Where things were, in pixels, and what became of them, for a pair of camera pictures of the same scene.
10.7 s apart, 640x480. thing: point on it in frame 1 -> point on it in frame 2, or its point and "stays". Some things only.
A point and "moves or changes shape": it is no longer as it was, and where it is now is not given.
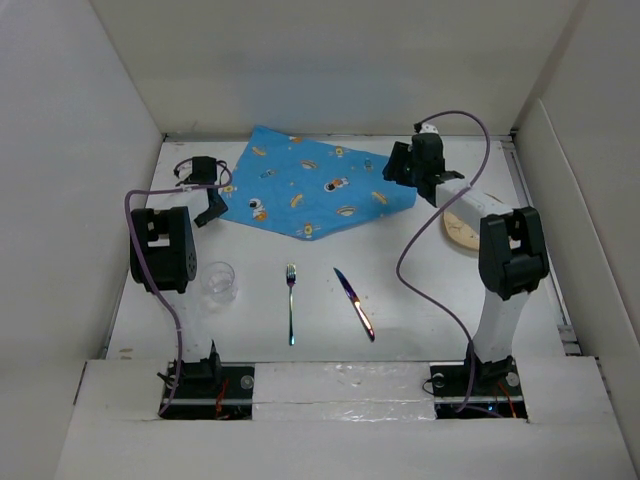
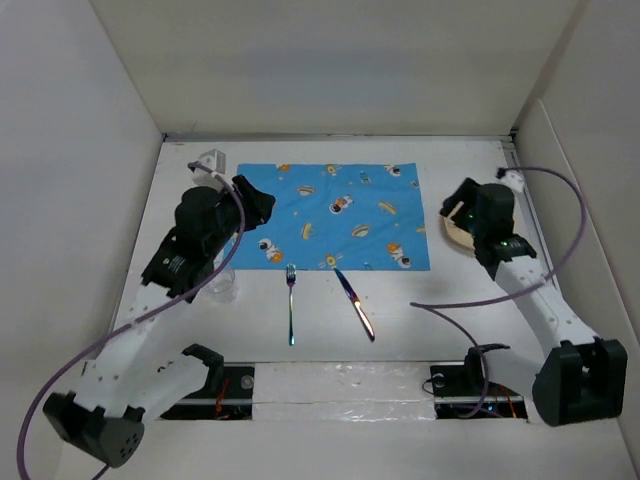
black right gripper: x=393 y=169 -> x=466 y=193
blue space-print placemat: x=308 y=190 moves or changes shape
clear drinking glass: x=217 y=279 stays
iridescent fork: x=291 y=272 stays
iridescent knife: x=357 y=305 stays
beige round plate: x=462 y=230 stays
